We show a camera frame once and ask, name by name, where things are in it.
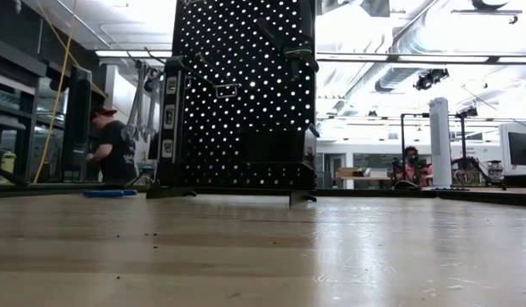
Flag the black perforated pegboard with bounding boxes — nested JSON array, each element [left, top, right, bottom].
[[145, 0, 320, 209]]

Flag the blue handle scissors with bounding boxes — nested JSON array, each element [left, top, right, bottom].
[[83, 189, 138, 199]]

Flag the chrome double-prong peg hook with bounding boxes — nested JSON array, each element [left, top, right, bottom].
[[125, 45, 191, 80], [176, 50, 243, 101]]

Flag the chrome loop peg hook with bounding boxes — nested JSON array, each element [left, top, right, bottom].
[[282, 45, 314, 60]]

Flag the black plastic parts bin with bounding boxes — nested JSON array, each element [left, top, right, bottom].
[[240, 129, 309, 166]]

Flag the clear safety glasses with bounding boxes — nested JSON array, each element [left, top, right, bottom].
[[128, 172, 158, 188]]

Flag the black bent pole stand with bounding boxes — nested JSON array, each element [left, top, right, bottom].
[[400, 112, 431, 171]]

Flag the person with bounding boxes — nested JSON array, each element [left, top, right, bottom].
[[392, 145, 434, 188], [85, 106, 139, 185]]

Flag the ceiling strip light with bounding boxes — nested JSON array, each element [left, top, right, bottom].
[[95, 49, 174, 60], [315, 53, 526, 65]]

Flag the black ceiling fixture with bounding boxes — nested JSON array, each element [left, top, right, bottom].
[[413, 67, 450, 91]]

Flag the black tall speaker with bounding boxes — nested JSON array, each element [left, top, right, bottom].
[[61, 66, 93, 182]]

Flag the dark glass shelf cabinet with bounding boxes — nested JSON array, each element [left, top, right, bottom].
[[0, 0, 106, 188]]

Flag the yellow-green container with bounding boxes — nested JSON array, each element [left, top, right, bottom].
[[0, 151, 17, 176]]

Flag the black computer monitor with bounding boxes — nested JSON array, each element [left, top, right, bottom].
[[507, 130, 526, 167]]

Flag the ribbed ventilation duct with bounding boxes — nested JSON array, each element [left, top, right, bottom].
[[375, 67, 417, 93]]

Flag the black camera stand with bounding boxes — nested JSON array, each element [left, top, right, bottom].
[[455, 105, 480, 171]]

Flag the black aluminium table frame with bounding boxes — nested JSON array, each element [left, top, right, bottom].
[[0, 181, 526, 208]]

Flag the yellow cable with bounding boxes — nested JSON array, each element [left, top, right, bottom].
[[33, 0, 78, 184]]

